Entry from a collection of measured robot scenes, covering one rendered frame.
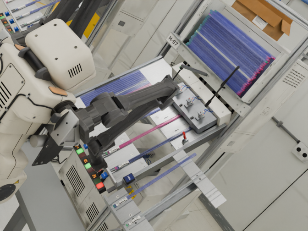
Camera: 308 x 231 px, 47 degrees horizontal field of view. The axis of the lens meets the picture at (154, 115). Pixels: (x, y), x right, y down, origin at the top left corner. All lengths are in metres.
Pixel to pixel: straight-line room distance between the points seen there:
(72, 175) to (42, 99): 1.58
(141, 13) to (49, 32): 2.02
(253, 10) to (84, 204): 1.72
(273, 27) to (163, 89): 1.18
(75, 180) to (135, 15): 1.48
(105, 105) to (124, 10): 1.95
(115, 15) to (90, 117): 1.99
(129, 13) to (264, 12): 1.19
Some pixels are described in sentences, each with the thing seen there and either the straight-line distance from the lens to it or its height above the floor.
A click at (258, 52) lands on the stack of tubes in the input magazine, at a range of 2.00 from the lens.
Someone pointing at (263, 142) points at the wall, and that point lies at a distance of 3.55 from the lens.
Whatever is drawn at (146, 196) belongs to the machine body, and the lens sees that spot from 2.16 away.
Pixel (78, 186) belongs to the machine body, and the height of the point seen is 0.17.
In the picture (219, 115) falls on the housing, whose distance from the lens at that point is 2.02.
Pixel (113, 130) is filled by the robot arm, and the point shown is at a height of 1.05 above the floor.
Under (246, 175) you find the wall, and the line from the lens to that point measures 3.62.
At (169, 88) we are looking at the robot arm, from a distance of 1.44.
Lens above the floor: 1.77
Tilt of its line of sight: 22 degrees down
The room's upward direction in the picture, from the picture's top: 37 degrees clockwise
